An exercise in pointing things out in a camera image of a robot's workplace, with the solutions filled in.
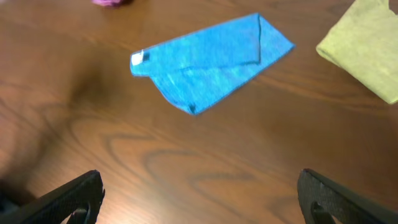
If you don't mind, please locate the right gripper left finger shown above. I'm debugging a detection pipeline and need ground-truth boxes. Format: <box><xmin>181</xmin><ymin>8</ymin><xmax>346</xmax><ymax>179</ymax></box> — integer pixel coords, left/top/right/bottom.
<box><xmin>1</xmin><ymin>170</ymin><xmax>105</xmax><ymax>224</ymax></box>

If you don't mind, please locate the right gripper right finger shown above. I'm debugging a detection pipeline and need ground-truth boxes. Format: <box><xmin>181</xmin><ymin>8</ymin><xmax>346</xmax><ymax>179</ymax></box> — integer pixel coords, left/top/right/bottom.
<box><xmin>297</xmin><ymin>169</ymin><xmax>397</xmax><ymax>224</ymax></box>

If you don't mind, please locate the blue microfiber cloth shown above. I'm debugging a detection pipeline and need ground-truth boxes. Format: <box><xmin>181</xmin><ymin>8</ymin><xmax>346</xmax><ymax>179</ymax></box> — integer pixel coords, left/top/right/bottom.
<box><xmin>130</xmin><ymin>13</ymin><xmax>294</xmax><ymax>115</ymax></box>

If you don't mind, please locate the green cloth unfolded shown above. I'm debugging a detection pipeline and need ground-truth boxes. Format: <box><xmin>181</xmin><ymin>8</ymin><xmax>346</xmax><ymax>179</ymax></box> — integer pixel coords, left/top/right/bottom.
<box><xmin>316</xmin><ymin>0</ymin><xmax>397</xmax><ymax>105</ymax></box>

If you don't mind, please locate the pink folded cloth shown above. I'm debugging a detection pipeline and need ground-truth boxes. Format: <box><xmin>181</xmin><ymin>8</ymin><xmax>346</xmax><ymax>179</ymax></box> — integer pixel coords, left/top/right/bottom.
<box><xmin>91</xmin><ymin>0</ymin><xmax>131</xmax><ymax>7</ymax></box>

